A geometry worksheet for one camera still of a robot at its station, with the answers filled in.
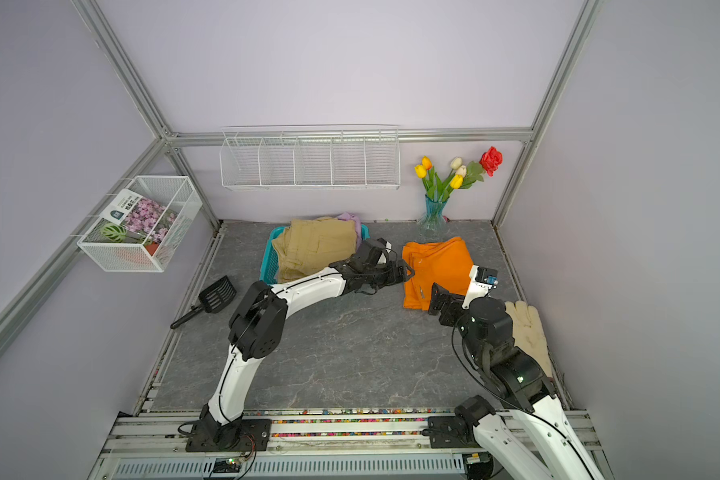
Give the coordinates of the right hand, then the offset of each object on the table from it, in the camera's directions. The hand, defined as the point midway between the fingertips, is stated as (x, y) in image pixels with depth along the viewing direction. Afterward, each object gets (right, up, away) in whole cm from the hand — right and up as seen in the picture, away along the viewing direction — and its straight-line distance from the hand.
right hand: (449, 287), depth 69 cm
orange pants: (+8, +4, +34) cm, 35 cm away
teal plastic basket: (-52, +3, +27) cm, 59 cm away
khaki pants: (-39, +10, +31) cm, 51 cm away
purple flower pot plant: (-77, +17, +4) cm, 79 cm away
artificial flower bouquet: (+9, +32, +23) cm, 40 cm away
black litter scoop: (-72, -8, +30) cm, 78 cm away
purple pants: (-23, +18, +35) cm, 46 cm away
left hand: (-7, 0, +22) cm, 23 cm away
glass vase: (+5, +17, +44) cm, 48 cm away
